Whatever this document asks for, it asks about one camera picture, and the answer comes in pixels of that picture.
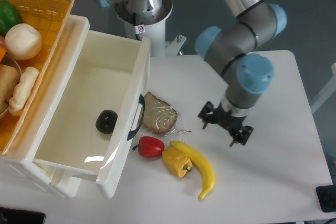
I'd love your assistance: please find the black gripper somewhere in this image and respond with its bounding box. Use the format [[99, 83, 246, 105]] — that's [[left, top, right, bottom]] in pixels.
[[198, 101, 254, 147]]

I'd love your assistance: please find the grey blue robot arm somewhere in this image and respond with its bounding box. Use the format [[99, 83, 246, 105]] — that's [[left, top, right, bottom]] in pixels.
[[96, 0, 287, 145]]

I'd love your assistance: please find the white drawer cabinet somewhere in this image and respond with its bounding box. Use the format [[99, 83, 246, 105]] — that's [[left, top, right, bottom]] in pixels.
[[1, 15, 90, 196]]

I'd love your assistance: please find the yellow bell pepper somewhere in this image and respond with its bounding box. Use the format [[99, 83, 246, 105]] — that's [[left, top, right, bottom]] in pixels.
[[161, 146, 193, 178]]

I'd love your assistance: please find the yellow banana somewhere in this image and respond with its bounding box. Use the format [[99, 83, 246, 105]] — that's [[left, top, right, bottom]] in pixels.
[[170, 141, 215, 200]]

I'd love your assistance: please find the wrapped brown bread slice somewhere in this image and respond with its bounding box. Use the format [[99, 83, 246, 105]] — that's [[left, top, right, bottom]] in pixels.
[[141, 92, 192, 135]]

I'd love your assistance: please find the red bell pepper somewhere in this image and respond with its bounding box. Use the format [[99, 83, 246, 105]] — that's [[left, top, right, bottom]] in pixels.
[[131, 136, 165, 158]]

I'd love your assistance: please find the black round object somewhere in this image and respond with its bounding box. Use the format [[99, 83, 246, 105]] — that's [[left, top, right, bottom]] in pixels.
[[95, 110, 118, 134]]

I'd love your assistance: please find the black device right edge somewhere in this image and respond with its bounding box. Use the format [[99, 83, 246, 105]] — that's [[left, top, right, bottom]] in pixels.
[[316, 185, 335, 212]]

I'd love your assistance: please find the pale twisted bread roll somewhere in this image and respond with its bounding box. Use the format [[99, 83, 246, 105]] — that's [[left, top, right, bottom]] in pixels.
[[9, 67, 39, 116]]

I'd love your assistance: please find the orange woven basket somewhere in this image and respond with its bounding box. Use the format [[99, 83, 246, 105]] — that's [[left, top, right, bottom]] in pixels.
[[1, 0, 74, 151]]

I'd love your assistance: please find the round white bun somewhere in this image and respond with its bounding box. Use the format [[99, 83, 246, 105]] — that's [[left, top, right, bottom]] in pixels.
[[5, 23, 43, 60]]

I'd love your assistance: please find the brown bread loaf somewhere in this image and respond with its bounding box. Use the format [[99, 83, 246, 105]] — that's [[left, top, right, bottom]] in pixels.
[[0, 64, 20, 113]]

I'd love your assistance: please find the metal bowl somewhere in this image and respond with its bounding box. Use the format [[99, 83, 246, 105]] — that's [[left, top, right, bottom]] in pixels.
[[1, 55, 22, 119]]

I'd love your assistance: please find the black device bottom left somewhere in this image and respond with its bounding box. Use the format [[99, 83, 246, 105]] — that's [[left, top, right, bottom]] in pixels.
[[1, 207, 46, 224]]

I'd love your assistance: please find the green bell pepper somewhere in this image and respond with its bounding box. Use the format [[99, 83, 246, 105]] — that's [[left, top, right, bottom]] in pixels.
[[0, 0, 23, 37]]

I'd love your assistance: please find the white frame right edge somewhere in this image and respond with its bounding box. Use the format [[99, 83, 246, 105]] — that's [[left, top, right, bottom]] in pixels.
[[310, 62, 335, 114]]

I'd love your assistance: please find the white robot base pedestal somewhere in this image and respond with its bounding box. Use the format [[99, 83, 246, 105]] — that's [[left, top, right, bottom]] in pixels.
[[114, 0, 186, 57]]

